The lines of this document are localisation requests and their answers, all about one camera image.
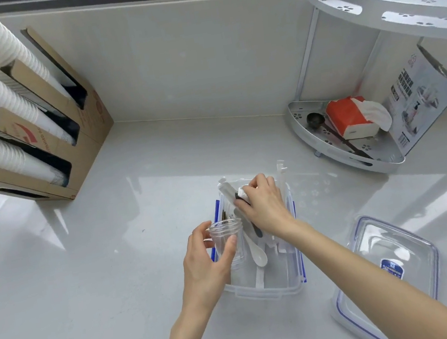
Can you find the person's right hand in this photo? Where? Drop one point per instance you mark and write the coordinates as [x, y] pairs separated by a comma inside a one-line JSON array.
[[269, 206]]

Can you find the person's left hand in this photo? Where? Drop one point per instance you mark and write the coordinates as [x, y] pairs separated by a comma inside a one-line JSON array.
[[204, 272]]

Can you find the person's left middle finger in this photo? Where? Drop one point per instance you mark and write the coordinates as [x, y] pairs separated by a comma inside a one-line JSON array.
[[208, 244]]

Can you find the person's right fingers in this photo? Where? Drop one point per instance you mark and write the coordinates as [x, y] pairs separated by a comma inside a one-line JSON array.
[[245, 213]]

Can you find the person's left thumb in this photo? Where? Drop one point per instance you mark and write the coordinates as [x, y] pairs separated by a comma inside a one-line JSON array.
[[228, 250]]

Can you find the white tissue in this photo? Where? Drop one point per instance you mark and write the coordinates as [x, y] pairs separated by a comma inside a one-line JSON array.
[[242, 192]]

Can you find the clear plastic jar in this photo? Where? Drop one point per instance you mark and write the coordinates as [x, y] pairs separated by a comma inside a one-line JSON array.
[[226, 228]]

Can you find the person's right forearm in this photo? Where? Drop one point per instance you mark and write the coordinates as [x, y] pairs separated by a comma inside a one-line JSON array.
[[374, 291]]

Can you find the dark slim utensil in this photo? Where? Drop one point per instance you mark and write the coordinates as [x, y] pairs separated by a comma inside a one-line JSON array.
[[224, 215]]

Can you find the white ceramic spoon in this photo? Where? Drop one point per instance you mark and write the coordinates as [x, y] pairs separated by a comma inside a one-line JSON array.
[[259, 258]]

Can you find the clear storage box blue clips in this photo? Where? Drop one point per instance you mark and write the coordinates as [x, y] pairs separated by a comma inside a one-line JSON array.
[[260, 295]]

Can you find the black measuring scoop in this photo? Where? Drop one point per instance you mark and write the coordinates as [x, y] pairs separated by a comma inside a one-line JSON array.
[[315, 119]]

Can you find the red tissue pack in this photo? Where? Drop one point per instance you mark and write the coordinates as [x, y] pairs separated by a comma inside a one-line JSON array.
[[346, 118]]

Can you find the clear plastic lid blue seal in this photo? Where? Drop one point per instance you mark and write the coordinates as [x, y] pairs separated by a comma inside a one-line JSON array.
[[387, 242]]

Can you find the cardboard cup dispenser box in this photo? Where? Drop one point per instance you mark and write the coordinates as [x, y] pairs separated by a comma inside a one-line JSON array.
[[90, 129]]

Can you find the printed cardboard box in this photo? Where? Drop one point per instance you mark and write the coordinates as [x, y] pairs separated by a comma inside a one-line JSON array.
[[418, 90]]

